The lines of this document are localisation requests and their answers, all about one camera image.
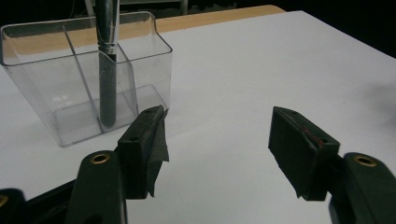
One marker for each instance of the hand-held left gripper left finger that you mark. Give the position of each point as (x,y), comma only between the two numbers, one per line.
(140,155)

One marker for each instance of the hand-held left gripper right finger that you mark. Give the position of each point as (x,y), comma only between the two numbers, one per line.
(302,155)

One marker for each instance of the clear plastic organizer box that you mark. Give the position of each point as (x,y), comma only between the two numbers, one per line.
(46,93)

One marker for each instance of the white table sheet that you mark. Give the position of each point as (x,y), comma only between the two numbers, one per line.
(233,77)

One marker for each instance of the white metal desk frame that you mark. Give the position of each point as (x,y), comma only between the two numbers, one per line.
(184,2)

